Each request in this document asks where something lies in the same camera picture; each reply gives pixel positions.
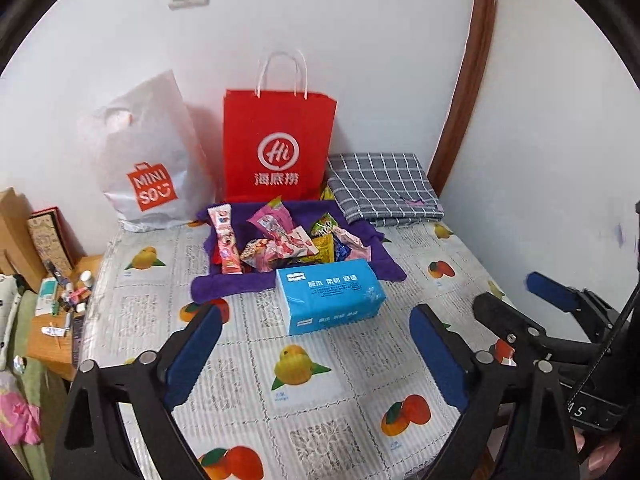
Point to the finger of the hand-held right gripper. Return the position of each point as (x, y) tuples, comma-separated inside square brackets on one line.
[(505, 320), (550, 287)]

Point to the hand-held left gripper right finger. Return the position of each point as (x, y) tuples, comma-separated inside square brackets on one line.
[(440, 360)]

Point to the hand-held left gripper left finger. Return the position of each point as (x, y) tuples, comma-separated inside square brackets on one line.
[(192, 355)]

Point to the long red white snack packet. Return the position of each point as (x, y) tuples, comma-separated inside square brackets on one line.
[(225, 240)]

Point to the dark blue snack packet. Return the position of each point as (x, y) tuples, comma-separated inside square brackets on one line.
[(341, 250)]

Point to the pink white marshmallow packet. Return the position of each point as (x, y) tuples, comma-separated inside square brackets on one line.
[(295, 246)]

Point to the light pink snack packet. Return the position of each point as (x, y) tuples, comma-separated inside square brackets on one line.
[(352, 237)]

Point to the magenta snack packet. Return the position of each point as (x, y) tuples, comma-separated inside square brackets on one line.
[(272, 220)]

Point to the yellow snack packet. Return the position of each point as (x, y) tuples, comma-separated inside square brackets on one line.
[(320, 249)]

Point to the green snack packet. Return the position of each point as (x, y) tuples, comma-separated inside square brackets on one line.
[(322, 225)]

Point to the person's right hand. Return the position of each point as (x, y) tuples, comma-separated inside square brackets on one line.
[(600, 460)]

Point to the fruit print tablecloth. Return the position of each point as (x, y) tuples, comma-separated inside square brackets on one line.
[(250, 400)]

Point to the purple towel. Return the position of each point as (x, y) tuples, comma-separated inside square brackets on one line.
[(235, 285)]

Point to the blue tissue pack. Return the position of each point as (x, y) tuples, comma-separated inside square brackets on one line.
[(325, 300)]

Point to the small white jar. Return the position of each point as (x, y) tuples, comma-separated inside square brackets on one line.
[(86, 278)]

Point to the cluster of small cosmetics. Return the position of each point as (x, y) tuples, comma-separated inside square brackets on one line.
[(72, 297)]

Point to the small white tube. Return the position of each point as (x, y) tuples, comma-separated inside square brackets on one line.
[(54, 330)]

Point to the wooden nightstand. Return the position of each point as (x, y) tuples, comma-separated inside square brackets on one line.
[(50, 347)]

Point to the black bottle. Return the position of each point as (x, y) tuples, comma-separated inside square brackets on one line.
[(59, 272)]

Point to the green blanket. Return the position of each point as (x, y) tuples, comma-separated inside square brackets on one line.
[(35, 395)]

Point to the small figurine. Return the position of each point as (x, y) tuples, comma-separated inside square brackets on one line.
[(19, 363)]

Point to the grey plaid folded cloth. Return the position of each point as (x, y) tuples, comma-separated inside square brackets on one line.
[(385, 185)]

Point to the patterned book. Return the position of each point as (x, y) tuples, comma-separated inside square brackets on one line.
[(50, 240)]

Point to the pink cloth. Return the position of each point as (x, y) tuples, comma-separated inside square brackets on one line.
[(17, 410)]

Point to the white flowered pillow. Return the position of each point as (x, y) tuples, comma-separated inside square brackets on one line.
[(7, 315)]

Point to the yellow green wrapper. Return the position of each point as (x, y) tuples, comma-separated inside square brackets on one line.
[(326, 193)]

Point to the wooden headboard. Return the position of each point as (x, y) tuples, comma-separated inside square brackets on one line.
[(15, 230)]

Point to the white plastic shopping bag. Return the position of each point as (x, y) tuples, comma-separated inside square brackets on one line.
[(150, 135)]

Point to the red paper bag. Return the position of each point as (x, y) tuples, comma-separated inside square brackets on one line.
[(280, 120)]

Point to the brown wooden door frame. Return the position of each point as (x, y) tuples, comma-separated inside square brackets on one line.
[(475, 60)]

